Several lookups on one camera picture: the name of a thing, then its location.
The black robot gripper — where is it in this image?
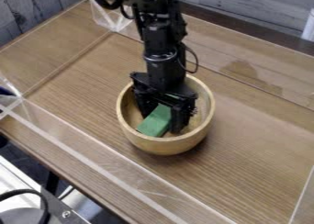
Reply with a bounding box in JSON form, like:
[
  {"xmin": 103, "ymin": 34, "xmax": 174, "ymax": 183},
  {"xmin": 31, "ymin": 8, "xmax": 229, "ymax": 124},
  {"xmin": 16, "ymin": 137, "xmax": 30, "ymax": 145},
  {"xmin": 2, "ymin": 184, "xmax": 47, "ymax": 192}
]
[{"xmin": 130, "ymin": 51, "xmax": 198, "ymax": 134}]

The black table leg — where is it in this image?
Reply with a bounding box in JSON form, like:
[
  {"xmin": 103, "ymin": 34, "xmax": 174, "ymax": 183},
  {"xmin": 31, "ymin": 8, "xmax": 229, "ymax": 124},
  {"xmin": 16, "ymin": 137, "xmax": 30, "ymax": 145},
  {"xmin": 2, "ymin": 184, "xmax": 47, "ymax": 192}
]
[{"xmin": 46, "ymin": 172, "xmax": 60, "ymax": 195}]

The clear acrylic table barrier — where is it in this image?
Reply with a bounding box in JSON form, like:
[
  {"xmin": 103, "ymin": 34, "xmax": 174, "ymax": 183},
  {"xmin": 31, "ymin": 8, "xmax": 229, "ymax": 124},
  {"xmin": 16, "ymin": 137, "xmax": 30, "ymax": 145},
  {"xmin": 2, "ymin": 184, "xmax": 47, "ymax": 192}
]
[{"xmin": 0, "ymin": 2, "xmax": 314, "ymax": 224}]

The black cable lower left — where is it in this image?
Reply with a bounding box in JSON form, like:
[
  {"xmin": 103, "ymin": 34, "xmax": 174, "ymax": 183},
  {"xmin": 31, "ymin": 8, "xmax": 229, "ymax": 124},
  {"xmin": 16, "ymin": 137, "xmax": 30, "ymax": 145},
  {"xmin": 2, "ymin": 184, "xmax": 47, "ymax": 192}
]
[{"xmin": 0, "ymin": 188, "xmax": 52, "ymax": 224}]

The brown wooden bowl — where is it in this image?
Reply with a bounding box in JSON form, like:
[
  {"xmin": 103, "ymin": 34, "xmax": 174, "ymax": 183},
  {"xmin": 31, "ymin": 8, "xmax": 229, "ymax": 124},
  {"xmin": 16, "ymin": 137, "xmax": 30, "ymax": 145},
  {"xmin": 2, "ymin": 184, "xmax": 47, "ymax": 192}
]
[{"xmin": 115, "ymin": 75, "xmax": 217, "ymax": 155}]

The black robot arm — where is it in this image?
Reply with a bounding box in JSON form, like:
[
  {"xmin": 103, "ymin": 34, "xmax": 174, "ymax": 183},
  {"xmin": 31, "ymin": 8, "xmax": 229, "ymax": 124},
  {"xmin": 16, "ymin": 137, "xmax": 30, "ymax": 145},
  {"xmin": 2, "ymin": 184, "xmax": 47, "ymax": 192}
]
[{"xmin": 95, "ymin": 0, "xmax": 198, "ymax": 133}]

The white post at right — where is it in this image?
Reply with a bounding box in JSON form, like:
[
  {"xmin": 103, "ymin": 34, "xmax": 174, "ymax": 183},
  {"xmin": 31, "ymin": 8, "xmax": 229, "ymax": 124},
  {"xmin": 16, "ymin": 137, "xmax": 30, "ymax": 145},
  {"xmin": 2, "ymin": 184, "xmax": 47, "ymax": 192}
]
[{"xmin": 302, "ymin": 8, "xmax": 314, "ymax": 41}]

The grey metal bracket with screw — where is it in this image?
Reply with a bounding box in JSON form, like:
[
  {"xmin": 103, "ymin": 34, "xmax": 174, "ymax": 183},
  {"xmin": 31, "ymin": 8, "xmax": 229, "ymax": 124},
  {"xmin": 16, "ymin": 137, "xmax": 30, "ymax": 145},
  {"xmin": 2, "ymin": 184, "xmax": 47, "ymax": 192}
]
[{"xmin": 46, "ymin": 194, "xmax": 91, "ymax": 224}]

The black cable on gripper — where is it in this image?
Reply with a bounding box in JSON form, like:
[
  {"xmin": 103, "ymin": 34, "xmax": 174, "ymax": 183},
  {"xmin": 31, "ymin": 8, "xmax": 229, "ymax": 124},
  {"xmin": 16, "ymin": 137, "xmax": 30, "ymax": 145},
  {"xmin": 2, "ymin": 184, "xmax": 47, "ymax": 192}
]
[{"xmin": 175, "ymin": 41, "xmax": 201, "ymax": 74}]

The green rectangular block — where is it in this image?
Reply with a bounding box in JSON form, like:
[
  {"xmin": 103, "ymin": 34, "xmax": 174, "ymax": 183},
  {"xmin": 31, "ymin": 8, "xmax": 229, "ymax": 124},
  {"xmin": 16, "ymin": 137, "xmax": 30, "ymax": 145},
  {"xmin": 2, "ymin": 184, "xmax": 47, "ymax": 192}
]
[{"xmin": 137, "ymin": 103, "xmax": 171, "ymax": 138}]

